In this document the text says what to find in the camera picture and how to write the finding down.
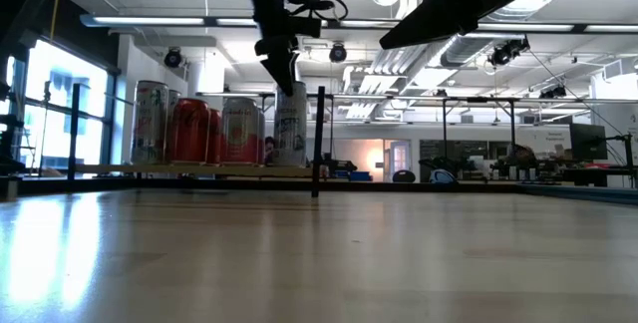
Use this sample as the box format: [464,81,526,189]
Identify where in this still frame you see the Celsius Arctic Vibe can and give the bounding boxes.
[272,81,309,167]

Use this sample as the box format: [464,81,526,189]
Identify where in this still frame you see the red Coca-Cola can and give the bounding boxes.
[167,97,211,165]
[206,107,224,165]

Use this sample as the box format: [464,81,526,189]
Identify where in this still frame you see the blue boxes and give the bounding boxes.
[334,168,374,182]

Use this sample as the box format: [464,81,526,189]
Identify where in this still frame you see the overhead light bar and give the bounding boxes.
[79,12,638,35]

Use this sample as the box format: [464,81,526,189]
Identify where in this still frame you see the white and blue helmet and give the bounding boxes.
[429,167,456,185]

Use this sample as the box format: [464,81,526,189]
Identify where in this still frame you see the black computer monitor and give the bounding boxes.
[569,122,609,162]

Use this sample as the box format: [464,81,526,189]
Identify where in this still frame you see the silver ventilation duct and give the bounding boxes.
[441,13,549,68]

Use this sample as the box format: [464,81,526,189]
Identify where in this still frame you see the round black ceiling camera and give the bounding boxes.
[163,47,183,69]
[328,41,349,64]

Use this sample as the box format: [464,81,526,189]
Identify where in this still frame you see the black shelf end frame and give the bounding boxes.
[67,82,82,180]
[311,85,325,198]

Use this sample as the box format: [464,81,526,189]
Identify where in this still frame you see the black background workbench frame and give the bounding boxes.
[196,91,574,174]

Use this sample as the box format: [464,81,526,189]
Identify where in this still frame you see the yellow cable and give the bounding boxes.
[49,0,60,44]

